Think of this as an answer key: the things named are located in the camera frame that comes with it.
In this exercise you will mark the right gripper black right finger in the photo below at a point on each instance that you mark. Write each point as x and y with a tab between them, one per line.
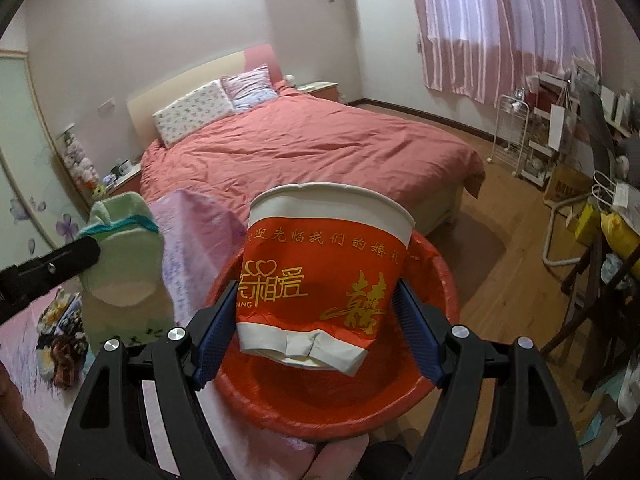
529	433

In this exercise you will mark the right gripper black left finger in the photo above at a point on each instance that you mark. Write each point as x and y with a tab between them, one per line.
150	399

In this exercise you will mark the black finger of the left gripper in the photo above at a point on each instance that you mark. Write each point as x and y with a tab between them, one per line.
21	285

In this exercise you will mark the green fuzzy sock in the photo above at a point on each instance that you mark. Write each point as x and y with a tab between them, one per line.
123	295

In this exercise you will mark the red paper cup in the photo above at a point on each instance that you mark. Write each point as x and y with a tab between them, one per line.
318	258

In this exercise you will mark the daisy print scrunchie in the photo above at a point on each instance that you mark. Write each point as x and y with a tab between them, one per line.
62	344

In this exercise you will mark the sliding wardrobe with flower decals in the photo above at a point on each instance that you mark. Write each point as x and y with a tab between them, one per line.
41	210

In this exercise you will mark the plush toy bouquet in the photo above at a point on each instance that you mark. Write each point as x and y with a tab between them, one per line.
79	166

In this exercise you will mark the pink left nightstand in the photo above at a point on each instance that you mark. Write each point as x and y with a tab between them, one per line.
127	178

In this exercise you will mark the dark wooden chair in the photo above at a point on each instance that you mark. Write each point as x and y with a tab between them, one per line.
613	318

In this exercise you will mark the red plastic basket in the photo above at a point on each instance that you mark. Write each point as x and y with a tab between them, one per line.
352	391

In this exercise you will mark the pink lavender print tablecloth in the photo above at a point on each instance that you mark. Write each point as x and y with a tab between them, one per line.
335	461

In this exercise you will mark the yellow bag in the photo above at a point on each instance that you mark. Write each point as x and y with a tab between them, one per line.
620	237

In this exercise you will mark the white floral pillow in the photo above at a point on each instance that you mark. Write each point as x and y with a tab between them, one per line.
192	112

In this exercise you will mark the cardboard box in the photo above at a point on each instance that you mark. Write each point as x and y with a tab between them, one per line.
565	183

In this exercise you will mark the pink striped pillow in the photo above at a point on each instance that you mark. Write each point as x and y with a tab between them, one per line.
249	89

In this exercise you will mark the bed with coral duvet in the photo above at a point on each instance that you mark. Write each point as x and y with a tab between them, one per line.
298	138

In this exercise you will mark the cluttered shelf unit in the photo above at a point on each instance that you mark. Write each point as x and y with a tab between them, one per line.
587	126

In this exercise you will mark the right nightstand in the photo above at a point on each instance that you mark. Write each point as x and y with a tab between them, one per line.
327	90

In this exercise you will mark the pink striped curtain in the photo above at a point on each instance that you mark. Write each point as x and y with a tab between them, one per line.
483	49

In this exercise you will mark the white wire rack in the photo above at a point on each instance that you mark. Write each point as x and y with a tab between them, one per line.
510	136

